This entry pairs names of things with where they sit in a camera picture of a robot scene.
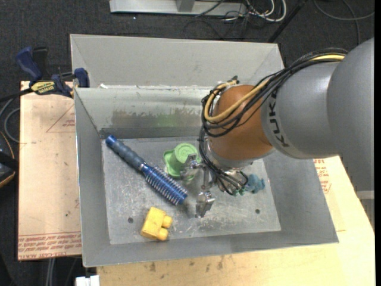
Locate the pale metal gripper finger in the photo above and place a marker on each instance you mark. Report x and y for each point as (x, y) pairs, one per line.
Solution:
(188, 169)
(204, 203)

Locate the green plastic cup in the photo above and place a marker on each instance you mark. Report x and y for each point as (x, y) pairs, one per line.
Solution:
(177, 158)

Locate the teal toy figure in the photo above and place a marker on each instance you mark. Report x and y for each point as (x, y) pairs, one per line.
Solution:
(255, 183)

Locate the blue hairbrush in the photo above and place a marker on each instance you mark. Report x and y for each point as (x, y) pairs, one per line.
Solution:
(154, 174)

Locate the yellow toy block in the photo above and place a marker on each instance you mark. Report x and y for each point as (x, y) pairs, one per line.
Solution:
(153, 223)

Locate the grey metal bin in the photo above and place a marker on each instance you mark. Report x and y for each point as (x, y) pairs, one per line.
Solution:
(134, 171)

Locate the brown cardboard board red print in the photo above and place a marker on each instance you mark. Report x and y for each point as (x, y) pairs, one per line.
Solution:
(47, 171)

